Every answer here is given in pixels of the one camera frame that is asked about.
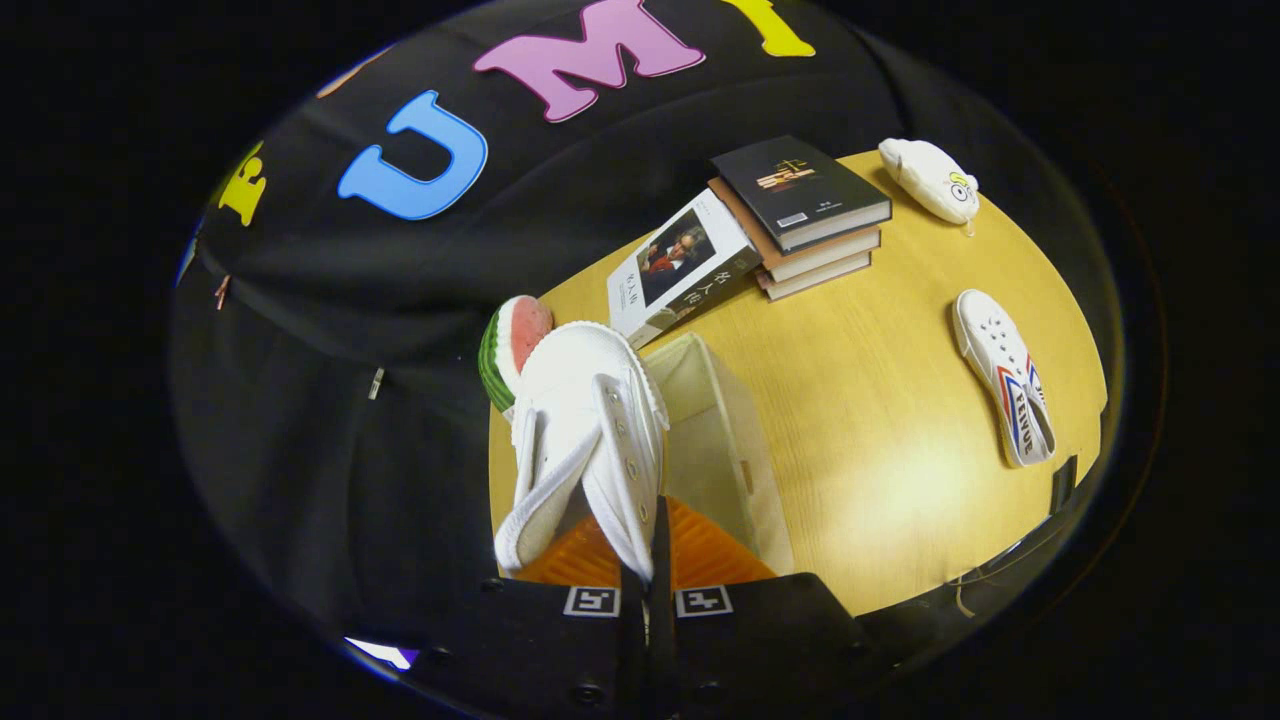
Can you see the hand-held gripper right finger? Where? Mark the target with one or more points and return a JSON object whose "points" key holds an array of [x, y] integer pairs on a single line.
{"points": [[750, 650]]}

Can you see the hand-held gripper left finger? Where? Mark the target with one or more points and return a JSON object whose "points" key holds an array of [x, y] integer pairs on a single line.
{"points": [[540, 650]]}

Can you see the beige fabric storage box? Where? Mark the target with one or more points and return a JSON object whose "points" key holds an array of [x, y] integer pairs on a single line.
{"points": [[710, 440]]}

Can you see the white striped canvas shoe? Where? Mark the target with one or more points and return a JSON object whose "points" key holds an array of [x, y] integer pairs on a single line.
{"points": [[580, 400], [1005, 370]]}

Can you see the glowing screen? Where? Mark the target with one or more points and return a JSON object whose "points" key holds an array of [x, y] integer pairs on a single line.
{"points": [[385, 652]]}

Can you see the watermelon slice plush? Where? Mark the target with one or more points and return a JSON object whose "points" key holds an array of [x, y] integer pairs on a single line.
{"points": [[512, 345]]}

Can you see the silver clip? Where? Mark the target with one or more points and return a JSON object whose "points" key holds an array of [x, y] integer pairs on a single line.
{"points": [[375, 383]]}

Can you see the thin brown book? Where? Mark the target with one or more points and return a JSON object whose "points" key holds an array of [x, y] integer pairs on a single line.
{"points": [[815, 280]]}

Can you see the black backdrop cloth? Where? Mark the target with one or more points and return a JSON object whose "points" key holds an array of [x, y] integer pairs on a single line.
{"points": [[400, 300]]}

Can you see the white portrait cover book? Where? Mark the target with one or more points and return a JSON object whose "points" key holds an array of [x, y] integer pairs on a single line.
{"points": [[680, 265]]}

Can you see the black hardcover book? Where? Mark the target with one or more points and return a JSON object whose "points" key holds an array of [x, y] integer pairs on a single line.
{"points": [[795, 190]]}

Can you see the pink clip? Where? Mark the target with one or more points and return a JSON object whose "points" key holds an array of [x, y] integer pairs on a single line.
{"points": [[221, 292]]}

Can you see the white plush toy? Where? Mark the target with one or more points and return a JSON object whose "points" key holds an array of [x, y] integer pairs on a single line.
{"points": [[930, 178]]}

